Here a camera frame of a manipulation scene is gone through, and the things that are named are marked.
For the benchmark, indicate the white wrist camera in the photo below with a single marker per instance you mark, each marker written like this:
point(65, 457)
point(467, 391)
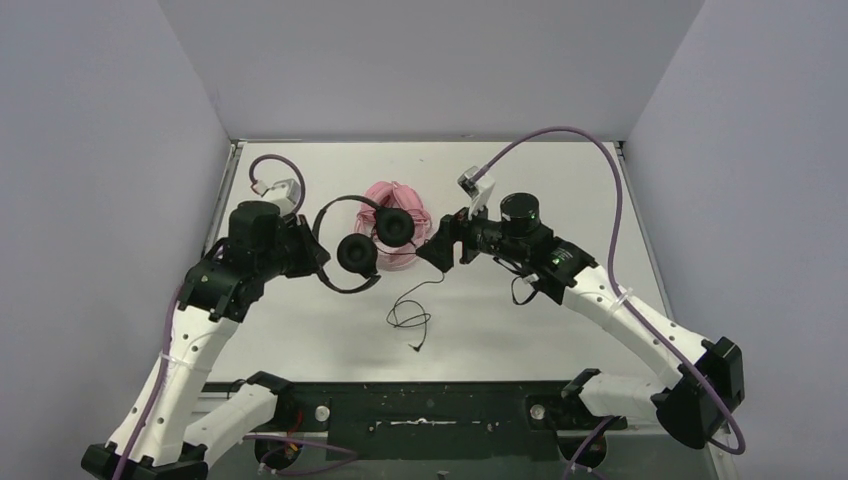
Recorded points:
point(478, 187)
point(286, 194)

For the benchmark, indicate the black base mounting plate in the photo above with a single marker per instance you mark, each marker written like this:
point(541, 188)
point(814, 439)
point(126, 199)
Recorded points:
point(290, 451)

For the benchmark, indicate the pink over-ear headphones with cable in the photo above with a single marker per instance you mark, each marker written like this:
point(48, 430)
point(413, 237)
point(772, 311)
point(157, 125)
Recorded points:
point(398, 225)

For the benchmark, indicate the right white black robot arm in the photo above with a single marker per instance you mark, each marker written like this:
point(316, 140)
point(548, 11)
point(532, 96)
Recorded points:
point(696, 385)

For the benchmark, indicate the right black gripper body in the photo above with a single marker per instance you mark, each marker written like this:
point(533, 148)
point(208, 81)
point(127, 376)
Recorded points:
point(481, 234)

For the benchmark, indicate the black on-ear headphones with cable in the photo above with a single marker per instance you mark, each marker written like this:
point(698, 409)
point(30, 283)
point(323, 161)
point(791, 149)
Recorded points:
point(357, 253)

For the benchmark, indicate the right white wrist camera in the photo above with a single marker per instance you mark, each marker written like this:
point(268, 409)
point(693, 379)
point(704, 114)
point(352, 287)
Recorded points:
point(478, 187)

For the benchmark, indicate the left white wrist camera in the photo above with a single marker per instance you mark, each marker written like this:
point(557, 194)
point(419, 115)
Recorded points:
point(286, 194)

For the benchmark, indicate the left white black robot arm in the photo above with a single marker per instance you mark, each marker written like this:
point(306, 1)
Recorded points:
point(158, 438)

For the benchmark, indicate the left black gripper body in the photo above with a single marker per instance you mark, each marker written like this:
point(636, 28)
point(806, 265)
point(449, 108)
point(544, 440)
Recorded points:
point(309, 248)

